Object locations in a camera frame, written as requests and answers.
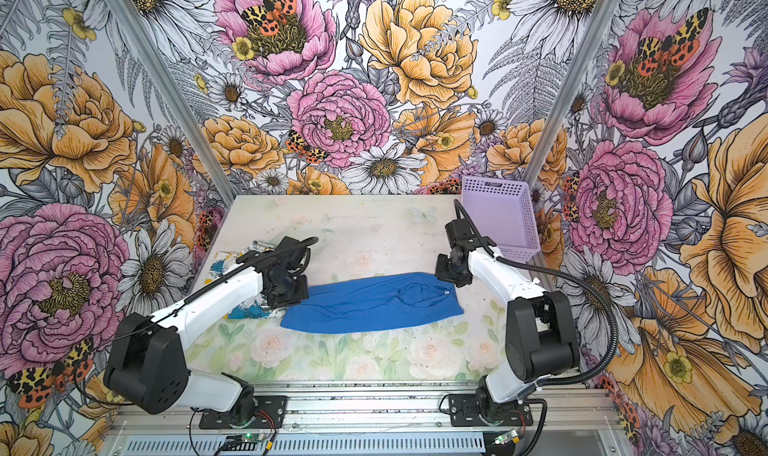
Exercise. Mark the aluminium mounting rail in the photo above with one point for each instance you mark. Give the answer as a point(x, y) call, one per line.
point(334, 407)

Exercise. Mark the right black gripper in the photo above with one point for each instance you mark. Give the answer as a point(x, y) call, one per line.
point(441, 273)

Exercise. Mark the green circuit board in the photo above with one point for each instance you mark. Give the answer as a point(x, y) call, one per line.
point(248, 442)
point(509, 437)

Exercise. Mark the right aluminium corner post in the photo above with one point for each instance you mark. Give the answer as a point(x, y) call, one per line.
point(598, 25)

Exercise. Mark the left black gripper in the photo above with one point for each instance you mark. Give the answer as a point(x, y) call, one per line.
point(303, 293)

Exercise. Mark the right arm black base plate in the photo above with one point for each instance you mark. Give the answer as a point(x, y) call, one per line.
point(473, 410)

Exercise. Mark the lavender plastic laundry basket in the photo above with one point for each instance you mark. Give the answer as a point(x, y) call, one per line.
point(503, 210)

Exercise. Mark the left aluminium corner post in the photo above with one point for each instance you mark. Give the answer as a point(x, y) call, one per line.
point(152, 59)

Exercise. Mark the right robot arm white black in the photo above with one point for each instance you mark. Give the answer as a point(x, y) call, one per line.
point(540, 336)

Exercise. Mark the green circuit board right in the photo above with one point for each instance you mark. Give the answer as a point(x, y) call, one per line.
point(509, 437)

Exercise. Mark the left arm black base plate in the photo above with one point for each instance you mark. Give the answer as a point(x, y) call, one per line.
point(260, 412)

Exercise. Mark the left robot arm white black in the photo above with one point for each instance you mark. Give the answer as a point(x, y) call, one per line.
point(147, 364)

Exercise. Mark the green circuit board left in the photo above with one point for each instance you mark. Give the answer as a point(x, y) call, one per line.
point(248, 442)

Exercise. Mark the white teal yellow printed garment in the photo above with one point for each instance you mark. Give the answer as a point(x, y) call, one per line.
point(240, 299)

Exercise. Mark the blue cloth garment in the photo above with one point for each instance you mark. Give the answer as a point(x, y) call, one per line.
point(374, 304)

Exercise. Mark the white slotted cable duct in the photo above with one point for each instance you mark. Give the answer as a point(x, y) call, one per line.
point(440, 443)

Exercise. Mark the aluminium corner post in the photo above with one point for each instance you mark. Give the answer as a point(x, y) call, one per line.
point(598, 25)
point(152, 59)

